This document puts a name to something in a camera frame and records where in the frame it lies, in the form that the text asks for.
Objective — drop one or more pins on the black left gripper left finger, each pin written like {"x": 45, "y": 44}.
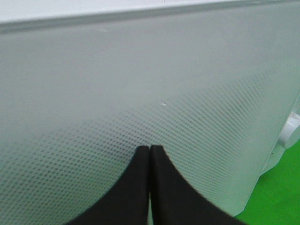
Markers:
{"x": 127, "y": 201}

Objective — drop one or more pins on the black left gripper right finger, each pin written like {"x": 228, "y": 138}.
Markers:
{"x": 174, "y": 201}

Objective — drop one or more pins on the white microwave door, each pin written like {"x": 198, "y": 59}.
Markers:
{"x": 117, "y": 82}

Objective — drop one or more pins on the lower white microwave knob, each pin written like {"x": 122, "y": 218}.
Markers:
{"x": 290, "y": 133}

